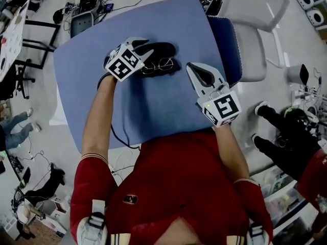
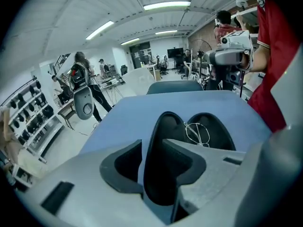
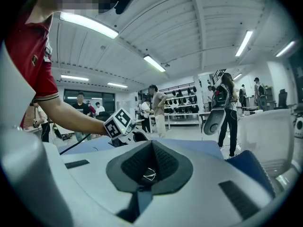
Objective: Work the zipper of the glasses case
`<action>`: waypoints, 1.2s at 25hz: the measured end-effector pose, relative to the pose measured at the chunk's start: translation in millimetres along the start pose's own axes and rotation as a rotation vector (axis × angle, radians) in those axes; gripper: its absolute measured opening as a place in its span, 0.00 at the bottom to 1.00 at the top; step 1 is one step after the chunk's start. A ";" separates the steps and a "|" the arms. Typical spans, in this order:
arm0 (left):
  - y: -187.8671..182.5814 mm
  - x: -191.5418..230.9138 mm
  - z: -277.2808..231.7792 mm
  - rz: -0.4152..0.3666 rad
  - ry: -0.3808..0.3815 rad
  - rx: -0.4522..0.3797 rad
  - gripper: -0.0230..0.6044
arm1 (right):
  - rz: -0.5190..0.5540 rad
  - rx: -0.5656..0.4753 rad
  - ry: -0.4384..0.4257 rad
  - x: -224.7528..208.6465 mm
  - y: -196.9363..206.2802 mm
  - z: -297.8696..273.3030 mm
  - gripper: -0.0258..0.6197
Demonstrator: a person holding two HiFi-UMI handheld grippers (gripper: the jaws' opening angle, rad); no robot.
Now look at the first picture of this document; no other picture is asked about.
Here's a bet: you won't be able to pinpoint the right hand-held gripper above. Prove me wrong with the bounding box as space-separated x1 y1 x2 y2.
185 62 242 127

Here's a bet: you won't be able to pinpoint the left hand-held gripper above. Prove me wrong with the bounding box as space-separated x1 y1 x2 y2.
103 36 156 83

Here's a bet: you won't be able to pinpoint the black glasses case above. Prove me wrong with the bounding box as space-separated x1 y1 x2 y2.
132 41 182 79

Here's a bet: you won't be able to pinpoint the person's right forearm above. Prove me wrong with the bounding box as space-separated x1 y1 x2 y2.
213 122 250 183

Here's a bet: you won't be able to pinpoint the person's left forearm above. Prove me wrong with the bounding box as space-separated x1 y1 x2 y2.
81 73 122 162

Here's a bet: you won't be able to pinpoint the blue table mat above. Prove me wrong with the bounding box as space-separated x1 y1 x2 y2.
53 0 229 155

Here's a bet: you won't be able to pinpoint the dark blue seat cushion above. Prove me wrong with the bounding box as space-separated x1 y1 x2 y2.
207 15 243 89

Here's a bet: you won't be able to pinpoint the white grey chair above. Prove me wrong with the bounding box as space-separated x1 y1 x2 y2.
217 0 291 84

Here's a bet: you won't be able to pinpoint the grey perforated chair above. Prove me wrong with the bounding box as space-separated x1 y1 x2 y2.
70 11 95 38

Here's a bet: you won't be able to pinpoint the black green helmet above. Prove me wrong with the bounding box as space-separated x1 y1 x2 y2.
283 106 309 124

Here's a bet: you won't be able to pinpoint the person's red shirt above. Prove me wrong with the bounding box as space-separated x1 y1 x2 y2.
70 130 274 245

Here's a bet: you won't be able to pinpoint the black office chair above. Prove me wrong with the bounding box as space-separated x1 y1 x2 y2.
0 59 36 101

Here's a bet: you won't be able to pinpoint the white storage shelf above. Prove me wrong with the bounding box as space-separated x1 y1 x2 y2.
251 164 322 245

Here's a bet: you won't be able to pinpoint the white cardboard boxes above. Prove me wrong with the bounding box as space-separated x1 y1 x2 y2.
38 197 70 237

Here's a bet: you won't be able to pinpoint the wire-rimmed eyeglasses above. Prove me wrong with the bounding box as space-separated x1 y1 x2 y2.
140 57 174 75

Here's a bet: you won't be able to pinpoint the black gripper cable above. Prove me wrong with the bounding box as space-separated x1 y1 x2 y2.
97 71 141 150

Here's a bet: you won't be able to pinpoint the pile of black cables devices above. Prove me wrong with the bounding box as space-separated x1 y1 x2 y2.
181 0 225 16
52 0 114 33

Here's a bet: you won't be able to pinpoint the white table with black frame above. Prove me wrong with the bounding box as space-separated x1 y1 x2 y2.
0 0 61 86

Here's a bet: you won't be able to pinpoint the white shoulder strap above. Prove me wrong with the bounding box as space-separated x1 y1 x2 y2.
76 199 108 245
246 223 273 245

